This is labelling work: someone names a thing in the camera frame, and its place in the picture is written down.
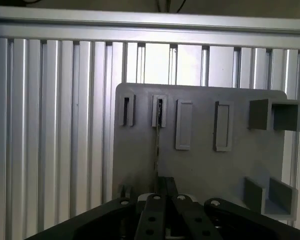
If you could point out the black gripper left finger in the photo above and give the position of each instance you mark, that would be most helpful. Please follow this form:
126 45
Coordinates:
150 217

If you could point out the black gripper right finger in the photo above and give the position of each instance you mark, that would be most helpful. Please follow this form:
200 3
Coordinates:
195 220

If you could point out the gray plastic parts rack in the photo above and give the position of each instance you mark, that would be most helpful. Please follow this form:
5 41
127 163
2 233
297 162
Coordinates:
202 162

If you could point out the aluminium frame rail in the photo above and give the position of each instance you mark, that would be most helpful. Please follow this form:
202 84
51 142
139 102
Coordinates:
150 30

